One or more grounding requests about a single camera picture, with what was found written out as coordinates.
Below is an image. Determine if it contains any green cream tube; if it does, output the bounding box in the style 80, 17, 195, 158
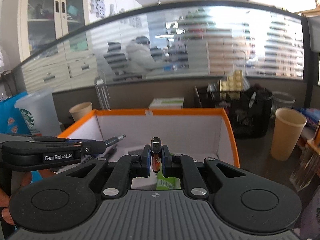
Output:
152, 153, 180, 190

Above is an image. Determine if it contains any black marker pen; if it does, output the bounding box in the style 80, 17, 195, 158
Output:
85, 134, 126, 163

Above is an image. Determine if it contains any operator left hand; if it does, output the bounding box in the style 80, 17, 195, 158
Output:
0, 172, 33, 227

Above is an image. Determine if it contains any blue paper gift bag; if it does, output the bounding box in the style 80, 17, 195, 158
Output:
0, 92, 31, 134

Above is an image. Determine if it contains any orange cardboard box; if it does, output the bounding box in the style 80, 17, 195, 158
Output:
37, 107, 240, 190

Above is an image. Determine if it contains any Starbucks translucent plastic cup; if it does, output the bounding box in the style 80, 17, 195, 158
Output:
14, 88, 61, 137

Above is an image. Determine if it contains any small beige paper cup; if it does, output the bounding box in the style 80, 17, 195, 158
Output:
69, 102, 92, 122

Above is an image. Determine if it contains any black mesh desk organizer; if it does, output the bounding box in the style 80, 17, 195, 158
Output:
194, 86, 273, 139

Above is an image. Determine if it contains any gold chocolate box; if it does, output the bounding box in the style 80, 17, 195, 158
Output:
219, 69, 244, 92

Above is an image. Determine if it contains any tall beige paper cup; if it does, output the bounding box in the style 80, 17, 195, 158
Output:
270, 107, 306, 161

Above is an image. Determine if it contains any beige glass-door cabinet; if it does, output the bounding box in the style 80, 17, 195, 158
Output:
1, 0, 98, 92

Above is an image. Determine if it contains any amber glass perfume bottle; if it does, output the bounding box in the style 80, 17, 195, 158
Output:
289, 129, 319, 192

